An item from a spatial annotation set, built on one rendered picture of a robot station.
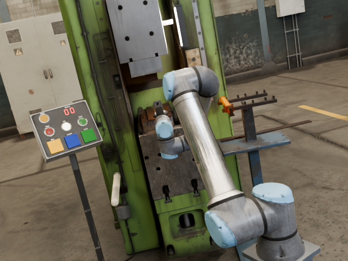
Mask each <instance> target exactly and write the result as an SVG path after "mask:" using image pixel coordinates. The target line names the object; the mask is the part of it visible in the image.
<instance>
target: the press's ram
mask: <svg viewBox="0 0 348 261"><path fill-rule="evenodd" d="M105 1H106V5H107V9H108V14H109V18H110V23H111V27H112V32H113V36H114V41H115V45H116V48H117V53H118V57H119V61H120V64H124V63H129V62H130V59H131V58H132V60H133V62H134V61H138V60H144V59H149V58H152V57H155V54H157V55H158V56H162V55H167V54H168V51H167V45H166V40H165V35H164V30H163V26H164V25H170V24H173V20H172V19H170V20H165V21H162V19H161V14H160V9H159V5H158V0H105Z"/></svg>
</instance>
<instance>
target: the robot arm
mask: <svg viewBox="0 0 348 261"><path fill-rule="evenodd" d="M219 87H220V82H219V79H218V77H217V75H216V74H215V72H214V71H212V70H211V69H210V68H207V67H205V66H193V67H189V68H185V69H180V70H176V71H174V70H173V71H172V72H168V73H166V74H165V75H164V76H163V91H164V96H165V99H166V100H167V101H171V102H172V104H173V105H174V107H175V110H176V113H177V115H178V118H179V120H180V123H181V126H182V128H183V131H184V135H182V136H179V137H176V138H175V137H174V134H173V126H172V121H170V119H169V117H168V116H167V115H169V114H168V111H166V110H163V107H162V103H161V101H160V100H157V101H154V102H153V104H154V108H155V113H153V117H154V118H155V131H156V133H157V138H158V143H159V148H160V153H161V156H162V158H164V159H166V160H171V159H174V158H177V157H178V154H179V153H182V152H185V151H189V150H191V152H192V155H193V157H194V160H195V162H196V165H197V168H198V170H199V173H200V176H201V178H202V181H203V183H204V186H205V188H206V191H207V194H208V196H209V202H208V205H207V208H208V211H207V212H206V213H205V222H206V226H207V229H208V231H209V233H210V235H211V237H212V239H213V240H214V242H215V243H216V244H217V245H218V246H219V247H221V248H224V249H225V248H229V247H235V246H236V245H239V244H241V243H244V242H247V241H249V240H252V239H254V238H257V243H256V253H257V255H258V256H259V257H260V258H261V259H262V260H264V261H296V260H298V259H299V258H301V257H302V256H303V255H304V253H305V244H304V241H303V239H302V238H301V236H300V234H299V232H298V231H297V223H296V215H295V206H294V198H293V195H292V191H291V189H290V188H289V187H288V186H286V185H284V184H280V183H264V184H259V185H257V186H255V187H254V188H253V190H252V194H253V196H251V197H248V198H245V195H244V193H243V192H241V191H239V190H237V189H236V187H235V185H234V182H233V180H232V177H231V175H230V173H229V170H228V168H227V165H226V163H225V160H224V158H223V155H222V152H221V150H220V147H219V145H218V142H217V140H216V138H215V135H214V133H213V130H212V128H211V125H210V123H209V121H208V118H207V114H208V111H209V108H210V105H211V101H212V98H213V97H214V96H215V95H216V94H217V93H218V91H219Z"/></svg>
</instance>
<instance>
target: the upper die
mask: <svg viewBox="0 0 348 261"><path fill-rule="evenodd" d="M128 65H129V69H130V74H131V77H132V78H134V77H139V76H144V75H148V74H153V73H158V72H161V71H163V67H162V61H161V56H158V55H157V54H155V57H152V58H149V59H144V60H138V61H134V62H133V60H132V58H131V59H130V62H129V63H128Z"/></svg>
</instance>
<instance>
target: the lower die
mask: <svg viewBox="0 0 348 261"><path fill-rule="evenodd" d="M164 104H165V103H164ZM164 104H162V107H163V110H166V111H167V109H166V107H165V106H164ZM153 113H155V108H154V105H153V106H151V107H146V109H143V114H144V118H143V116H141V123H142V128H143V132H144V133H145V132H150V131H154V130H155V118H154V117H153ZM167 116H168V117H169V119H170V121H172V125H174V122H173V117H172V114H171V112H170V111H169V115H167Z"/></svg>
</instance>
